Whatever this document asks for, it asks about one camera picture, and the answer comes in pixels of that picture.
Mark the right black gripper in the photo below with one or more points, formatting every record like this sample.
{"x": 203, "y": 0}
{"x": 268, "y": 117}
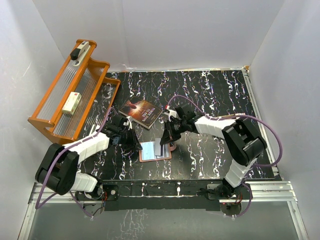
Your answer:
{"x": 167, "y": 137}

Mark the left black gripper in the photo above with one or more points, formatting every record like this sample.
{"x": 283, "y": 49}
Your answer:
{"x": 134, "y": 143}

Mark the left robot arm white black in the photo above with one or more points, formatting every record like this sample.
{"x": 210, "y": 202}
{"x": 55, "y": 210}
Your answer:
{"x": 59, "y": 171}

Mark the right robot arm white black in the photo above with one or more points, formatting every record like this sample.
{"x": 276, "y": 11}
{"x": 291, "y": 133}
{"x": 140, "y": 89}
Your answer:
{"x": 244, "y": 141}

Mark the dark paperback book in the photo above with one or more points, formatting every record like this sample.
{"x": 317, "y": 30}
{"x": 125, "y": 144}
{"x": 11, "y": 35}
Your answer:
{"x": 141, "y": 111}

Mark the orange wooden shelf rack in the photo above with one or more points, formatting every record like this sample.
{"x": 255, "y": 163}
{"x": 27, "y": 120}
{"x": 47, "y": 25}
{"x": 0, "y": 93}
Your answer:
{"x": 87, "y": 79}

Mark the small white green box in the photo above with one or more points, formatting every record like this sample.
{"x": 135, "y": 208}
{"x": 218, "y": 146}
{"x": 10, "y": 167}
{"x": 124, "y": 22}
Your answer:
{"x": 71, "y": 103}

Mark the beige oval tray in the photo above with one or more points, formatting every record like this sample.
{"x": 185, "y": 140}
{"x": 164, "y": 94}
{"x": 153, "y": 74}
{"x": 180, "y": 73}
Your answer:
{"x": 236, "y": 115}

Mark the black white stapler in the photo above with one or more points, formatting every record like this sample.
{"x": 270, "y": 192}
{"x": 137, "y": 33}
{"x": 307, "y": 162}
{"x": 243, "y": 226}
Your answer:
{"x": 79, "y": 53}

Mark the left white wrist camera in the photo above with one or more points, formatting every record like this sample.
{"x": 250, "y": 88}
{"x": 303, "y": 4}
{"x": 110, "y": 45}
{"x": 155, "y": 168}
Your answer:
{"x": 129, "y": 122}

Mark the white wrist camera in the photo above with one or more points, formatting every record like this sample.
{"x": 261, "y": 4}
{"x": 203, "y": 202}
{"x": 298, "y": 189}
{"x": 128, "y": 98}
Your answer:
{"x": 129, "y": 122}
{"x": 171, "y": 113}

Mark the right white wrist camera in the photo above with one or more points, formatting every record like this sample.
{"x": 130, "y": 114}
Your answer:
{"x": 171, "y": 113}

